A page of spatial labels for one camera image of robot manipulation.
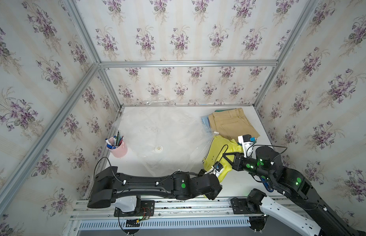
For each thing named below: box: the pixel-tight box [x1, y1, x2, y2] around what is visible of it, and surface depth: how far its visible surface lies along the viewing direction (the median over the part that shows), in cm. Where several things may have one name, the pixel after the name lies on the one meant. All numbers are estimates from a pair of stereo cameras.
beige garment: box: [208, 107, 261, 143], surface depth 95 cm
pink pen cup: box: [104, 130, 128, 158], surface depth 88 cm
